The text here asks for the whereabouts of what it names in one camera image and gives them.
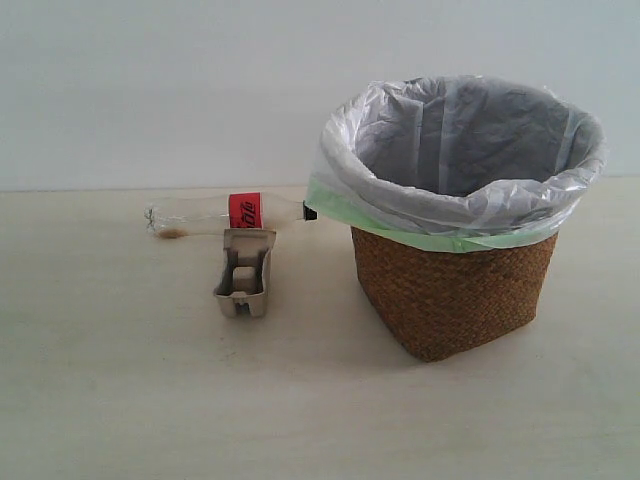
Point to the grey cardboard egg carton piece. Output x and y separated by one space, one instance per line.
245 281

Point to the woven brown basket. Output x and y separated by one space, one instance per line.
438 304

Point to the white green plastic bin liner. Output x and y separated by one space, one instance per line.
456 164

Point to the clear cola bottle red label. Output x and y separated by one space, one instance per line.
172 218

